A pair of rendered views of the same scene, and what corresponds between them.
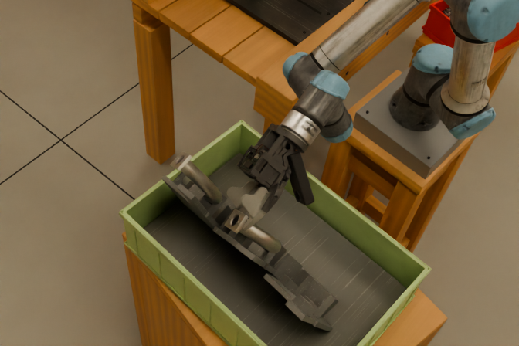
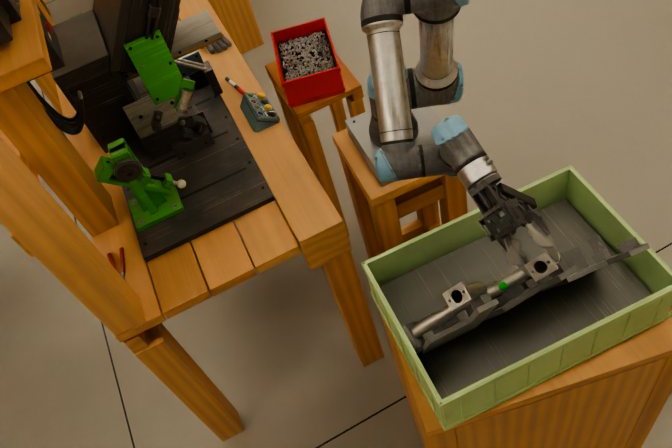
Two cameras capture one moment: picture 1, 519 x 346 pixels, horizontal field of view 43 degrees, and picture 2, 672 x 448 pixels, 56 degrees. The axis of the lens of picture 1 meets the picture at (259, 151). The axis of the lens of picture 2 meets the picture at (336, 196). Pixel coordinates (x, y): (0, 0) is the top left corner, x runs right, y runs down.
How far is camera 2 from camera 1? 0.89 m
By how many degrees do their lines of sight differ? 29
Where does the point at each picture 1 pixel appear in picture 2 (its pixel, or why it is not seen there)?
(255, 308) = (558, 321)
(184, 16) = (183, 289)
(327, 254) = not seen: hidden behind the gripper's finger
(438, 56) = not seen: hidden behind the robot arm
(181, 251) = (478, 370)
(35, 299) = not seen: outside the picture
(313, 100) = (466, 145)
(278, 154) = (499, 199)
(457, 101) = (445, 76)
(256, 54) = (267, 237)
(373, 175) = (421, 197)
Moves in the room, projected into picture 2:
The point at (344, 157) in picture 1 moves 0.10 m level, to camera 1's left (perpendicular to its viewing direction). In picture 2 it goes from (394, 213) to (380, 237)
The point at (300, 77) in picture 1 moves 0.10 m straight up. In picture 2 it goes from (405, 163) to (400, 131)
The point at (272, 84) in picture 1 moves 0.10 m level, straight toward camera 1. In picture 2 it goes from (315, 231) to (345, 243)
